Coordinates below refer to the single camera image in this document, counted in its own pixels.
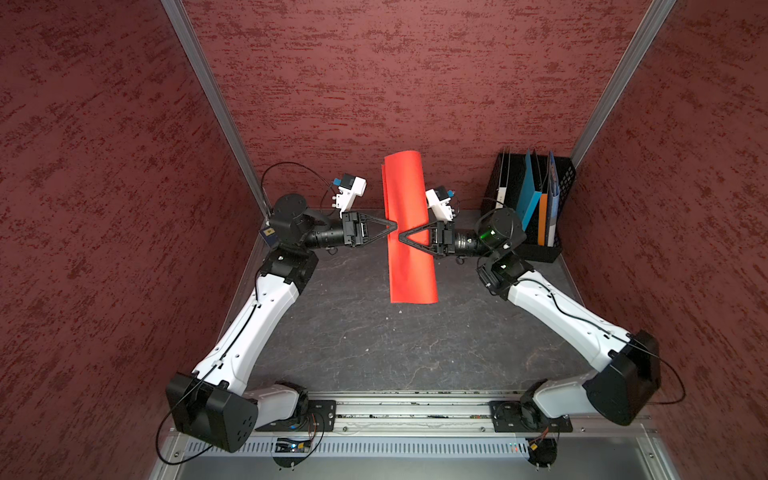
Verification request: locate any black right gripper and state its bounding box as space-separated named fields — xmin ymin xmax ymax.
xmin=396 ymin=218 xmax=498 ymax=257

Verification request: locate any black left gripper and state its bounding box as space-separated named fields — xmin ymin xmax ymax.
xmin=301 ymin=211 xmax=396 ymax=249

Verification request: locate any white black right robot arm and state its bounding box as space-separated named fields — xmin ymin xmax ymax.
xmin=398 ymin=208 xmax=661 ymax=430

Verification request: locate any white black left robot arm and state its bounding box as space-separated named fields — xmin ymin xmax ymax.
xmin=166 ymin=194 xmax=397 ymax=453

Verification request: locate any white book in organizer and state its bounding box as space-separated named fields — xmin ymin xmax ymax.
xmin=495 ymin=151 xmax=509 ymax=208

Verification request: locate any dark blue book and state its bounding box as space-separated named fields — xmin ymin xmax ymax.
xmin=259 ymin=224 xmax=280 ymax=249

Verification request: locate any orange folder in organizer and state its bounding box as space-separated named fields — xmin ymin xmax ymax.
xmin=537 ymin=193 xmax=548 ymax=246

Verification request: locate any blue folder in organizer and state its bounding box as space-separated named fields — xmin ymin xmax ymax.
xmin=546 ymin=152 xmax=560 ymax=247

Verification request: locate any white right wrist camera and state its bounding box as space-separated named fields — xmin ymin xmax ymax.
xmin=425 ymin=186 xmax=455 ymax=222

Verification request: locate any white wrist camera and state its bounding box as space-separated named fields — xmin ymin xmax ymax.
xmin=333 ymin=174 xmax=367 ymax=216
xmin=425 ymin=186 xmax=455 ymax=222

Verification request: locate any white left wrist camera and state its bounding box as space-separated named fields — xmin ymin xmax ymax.
xmin=333 ymin=174 xmax=367 ymax=216

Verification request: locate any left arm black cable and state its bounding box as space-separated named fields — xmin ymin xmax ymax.
xmin=154 ymin=160 xmax=337 ymax=466

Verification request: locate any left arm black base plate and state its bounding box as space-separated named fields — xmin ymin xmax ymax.
xmin=259 ymin=399 xmax=337 ymax=434

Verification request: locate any aluminium front rail frame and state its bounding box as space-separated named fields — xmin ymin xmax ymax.
xmin=152 ymin=391 xmax=678 ymax=479

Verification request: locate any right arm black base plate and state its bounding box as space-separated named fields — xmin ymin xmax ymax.
xmin=489 ymin=401 xmax=573 ymax=435

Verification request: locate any right aluminium corner post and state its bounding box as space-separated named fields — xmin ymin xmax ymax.
xmin=571 ymin=0 xmax=676 ymax=168

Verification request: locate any aluminium corner post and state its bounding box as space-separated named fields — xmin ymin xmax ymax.
xmin=571 ymin=0 xmax=676 ymax=168
xmin=161 ymin=0 xmax=270 ymax=218

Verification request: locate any left aluminium corner post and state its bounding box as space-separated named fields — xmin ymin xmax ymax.
xmin=161 ymin=0 xmax=270 ymax=218

